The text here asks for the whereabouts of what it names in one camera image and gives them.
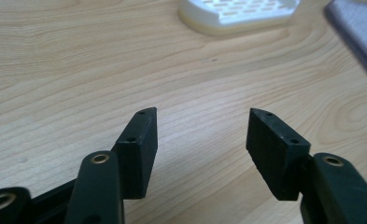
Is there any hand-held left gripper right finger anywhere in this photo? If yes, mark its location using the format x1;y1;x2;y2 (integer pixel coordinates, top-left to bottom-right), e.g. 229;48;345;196
246;107;367;224

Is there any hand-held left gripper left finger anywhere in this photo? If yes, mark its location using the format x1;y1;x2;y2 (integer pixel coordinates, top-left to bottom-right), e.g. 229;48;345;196
64;106;159;224

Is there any white slotted plastic tray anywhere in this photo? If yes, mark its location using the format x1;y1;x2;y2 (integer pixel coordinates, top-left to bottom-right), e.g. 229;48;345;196
176;0;302;35

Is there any grey cloth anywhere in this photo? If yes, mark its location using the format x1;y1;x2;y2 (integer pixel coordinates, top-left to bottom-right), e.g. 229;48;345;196
323;0;367;89

